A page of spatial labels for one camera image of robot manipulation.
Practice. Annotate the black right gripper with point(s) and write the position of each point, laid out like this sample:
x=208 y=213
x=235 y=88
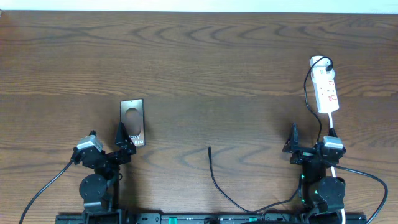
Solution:
x=303 y=154

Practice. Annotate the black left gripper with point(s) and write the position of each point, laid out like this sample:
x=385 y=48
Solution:
x=128 y=149

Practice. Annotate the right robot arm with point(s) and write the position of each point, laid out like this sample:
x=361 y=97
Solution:
x=322 y=195

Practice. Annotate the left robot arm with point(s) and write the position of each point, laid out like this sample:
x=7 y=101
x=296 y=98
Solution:
x=100 y=190

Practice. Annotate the white power strip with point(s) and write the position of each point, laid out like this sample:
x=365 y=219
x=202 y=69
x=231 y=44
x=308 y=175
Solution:
x=322 y=75

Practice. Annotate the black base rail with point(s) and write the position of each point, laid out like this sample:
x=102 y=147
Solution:
x=156 y=218

